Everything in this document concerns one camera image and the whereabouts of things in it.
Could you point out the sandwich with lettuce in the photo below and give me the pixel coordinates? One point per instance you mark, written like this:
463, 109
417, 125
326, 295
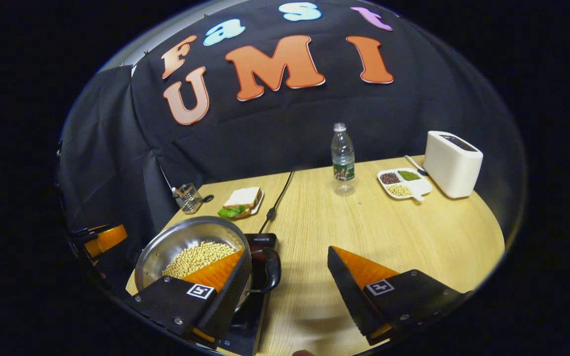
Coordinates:
243, 197

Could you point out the pile of soybeans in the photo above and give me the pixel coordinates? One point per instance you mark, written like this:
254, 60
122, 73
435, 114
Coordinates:
196, 257

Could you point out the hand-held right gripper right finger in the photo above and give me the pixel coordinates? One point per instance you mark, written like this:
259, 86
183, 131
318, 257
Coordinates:
349, 291

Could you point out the white toaster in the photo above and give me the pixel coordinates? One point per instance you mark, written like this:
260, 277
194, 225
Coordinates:
451, 173

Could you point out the small black object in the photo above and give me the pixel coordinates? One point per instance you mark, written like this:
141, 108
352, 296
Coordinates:
208, 198

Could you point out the clear plastic water bottle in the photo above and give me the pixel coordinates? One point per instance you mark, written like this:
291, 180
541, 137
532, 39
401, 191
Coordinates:
343, 163

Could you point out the white divided dish of beans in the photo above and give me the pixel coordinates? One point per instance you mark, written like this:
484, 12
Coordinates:
421, 187

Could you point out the white spoon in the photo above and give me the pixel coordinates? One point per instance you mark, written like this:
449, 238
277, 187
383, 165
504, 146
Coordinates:
412, 162

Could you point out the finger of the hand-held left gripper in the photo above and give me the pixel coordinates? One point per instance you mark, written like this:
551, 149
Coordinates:
112, 237

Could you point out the white plate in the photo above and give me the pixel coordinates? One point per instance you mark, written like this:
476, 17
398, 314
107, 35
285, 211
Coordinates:
260, 202

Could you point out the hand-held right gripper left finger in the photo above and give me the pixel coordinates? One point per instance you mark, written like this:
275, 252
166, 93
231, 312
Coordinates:
230, 291

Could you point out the black induction cooktop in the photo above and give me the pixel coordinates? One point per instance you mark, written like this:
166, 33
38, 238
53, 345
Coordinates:
248, 321

